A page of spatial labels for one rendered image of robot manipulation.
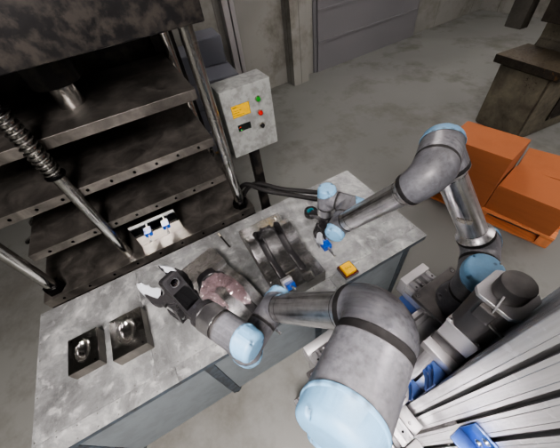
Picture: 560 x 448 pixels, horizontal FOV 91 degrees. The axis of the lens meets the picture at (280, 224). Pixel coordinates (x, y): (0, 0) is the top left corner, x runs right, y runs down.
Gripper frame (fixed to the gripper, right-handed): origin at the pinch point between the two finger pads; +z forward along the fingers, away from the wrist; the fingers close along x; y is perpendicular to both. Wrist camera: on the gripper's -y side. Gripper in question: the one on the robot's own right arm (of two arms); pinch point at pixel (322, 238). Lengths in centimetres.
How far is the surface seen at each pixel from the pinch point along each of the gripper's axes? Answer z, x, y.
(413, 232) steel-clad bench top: 14, 51, 15
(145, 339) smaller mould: 10, -94, -2
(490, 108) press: 63, 305, -96
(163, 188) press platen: -9, -61, -78
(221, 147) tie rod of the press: -31, -24, -61
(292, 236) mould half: 4.1, -10.5, -13.0
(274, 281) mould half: 6.7, -31.1, 4.8
